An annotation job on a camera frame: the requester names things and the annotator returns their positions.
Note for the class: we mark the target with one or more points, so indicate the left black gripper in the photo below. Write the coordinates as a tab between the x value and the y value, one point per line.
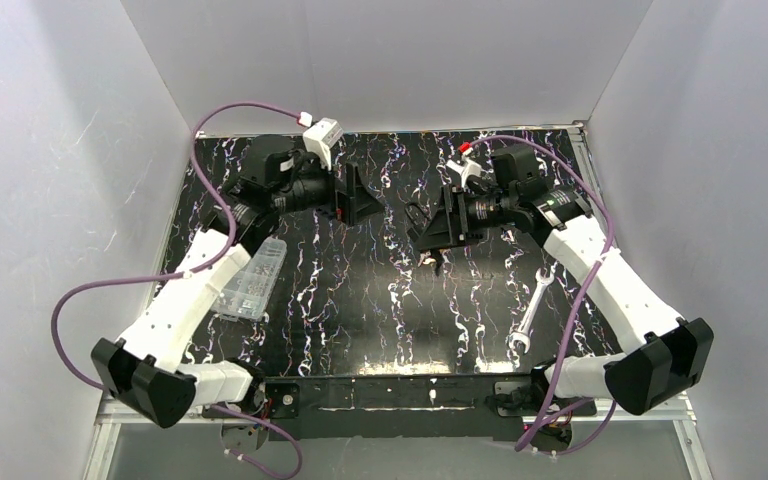
343	192

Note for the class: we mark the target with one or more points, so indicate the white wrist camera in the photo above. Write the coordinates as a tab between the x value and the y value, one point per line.
320	136
464	171

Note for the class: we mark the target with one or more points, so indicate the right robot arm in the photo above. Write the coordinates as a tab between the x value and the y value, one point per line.
662	353

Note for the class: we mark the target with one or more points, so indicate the aluminium frame rail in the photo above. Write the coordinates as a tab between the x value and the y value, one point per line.
124	445

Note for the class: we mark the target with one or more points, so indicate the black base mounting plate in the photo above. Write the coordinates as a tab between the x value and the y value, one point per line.
399	406

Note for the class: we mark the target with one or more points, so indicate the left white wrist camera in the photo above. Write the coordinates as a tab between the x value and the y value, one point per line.
320	136

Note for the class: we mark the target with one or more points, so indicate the yellow padlock with keys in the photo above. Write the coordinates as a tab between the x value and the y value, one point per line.
432	259

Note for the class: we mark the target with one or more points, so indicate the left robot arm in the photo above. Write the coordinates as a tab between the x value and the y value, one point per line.
143	367

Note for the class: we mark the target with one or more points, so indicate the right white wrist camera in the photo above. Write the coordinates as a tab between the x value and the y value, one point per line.
464	171

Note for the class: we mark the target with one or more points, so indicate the clear plastic screw box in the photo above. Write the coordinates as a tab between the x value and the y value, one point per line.
246	295

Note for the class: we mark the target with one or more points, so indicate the silver open-end wrench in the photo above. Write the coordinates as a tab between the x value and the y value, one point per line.
519	337

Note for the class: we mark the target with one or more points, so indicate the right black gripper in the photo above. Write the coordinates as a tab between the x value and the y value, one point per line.
454	218

